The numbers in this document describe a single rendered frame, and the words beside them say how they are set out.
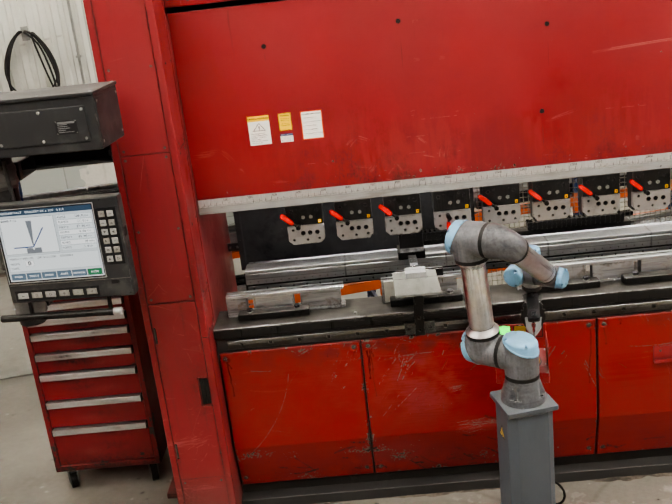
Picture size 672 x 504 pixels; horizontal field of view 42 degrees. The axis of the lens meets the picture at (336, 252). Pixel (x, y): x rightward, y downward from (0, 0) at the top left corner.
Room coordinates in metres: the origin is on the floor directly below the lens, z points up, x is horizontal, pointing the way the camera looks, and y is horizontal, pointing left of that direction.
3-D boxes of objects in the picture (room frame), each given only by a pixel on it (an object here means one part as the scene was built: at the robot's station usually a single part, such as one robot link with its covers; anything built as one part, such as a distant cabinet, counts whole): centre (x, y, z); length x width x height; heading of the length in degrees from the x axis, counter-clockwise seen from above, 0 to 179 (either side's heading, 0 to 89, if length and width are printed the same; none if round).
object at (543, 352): (3.10, -0.67, 0.75); 0.20 x 0.16 x 0.18; 79
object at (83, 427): (3.91, 1.17, 0.50); 0.50 x 0.50 x 1.00; 87
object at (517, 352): (2.70, -0.58, 0.94); 0.13 x 0.12 x 0.14; 50
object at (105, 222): (2.97, 0.92, 1.42); 0.45 x 0.12 x 0.36; 83
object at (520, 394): (2.70, -0.58, 0.82); 0.15 x 0.15 x 0.10
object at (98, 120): (3.06, 0.96, 1.53); 0.51 x 0.25 x 0.85; 83
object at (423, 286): (3.34, -0.31, 1.00); 0.26 x 0.18 x 0.01; 177
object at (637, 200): (3.44, -1.29, 1.26); 0.15 x 0.09 x 0.17; 87
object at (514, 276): (2.97, -0.66, 1.13); 0.11 x 0.11 x 0.08; 50
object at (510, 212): (3.47, -0.69, 1.26); 0.15 x 0.09 x 0.17; 87
